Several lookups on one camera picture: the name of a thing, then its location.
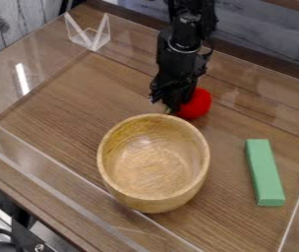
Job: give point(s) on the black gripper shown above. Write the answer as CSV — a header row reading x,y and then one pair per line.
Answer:
x,y
179,70

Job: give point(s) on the red felt fruit green leaves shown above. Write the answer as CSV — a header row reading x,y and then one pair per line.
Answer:
x,y
198,106

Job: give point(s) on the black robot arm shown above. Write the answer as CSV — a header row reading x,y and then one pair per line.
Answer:
x,y
193,23

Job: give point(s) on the wooden bowl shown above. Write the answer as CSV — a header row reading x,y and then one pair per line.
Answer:
x,y
153,160

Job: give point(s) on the clear acrylic tray walls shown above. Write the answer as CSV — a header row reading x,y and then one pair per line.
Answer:
x,y
63,96

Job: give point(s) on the green rectangular block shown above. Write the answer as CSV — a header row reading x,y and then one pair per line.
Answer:
x,y
268,185

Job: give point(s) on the clear acrylic corner bracket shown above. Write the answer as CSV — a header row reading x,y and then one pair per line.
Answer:
x,y
92,39

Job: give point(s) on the black camera mount with cable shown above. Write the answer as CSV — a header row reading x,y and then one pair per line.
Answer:
x,y
23,241

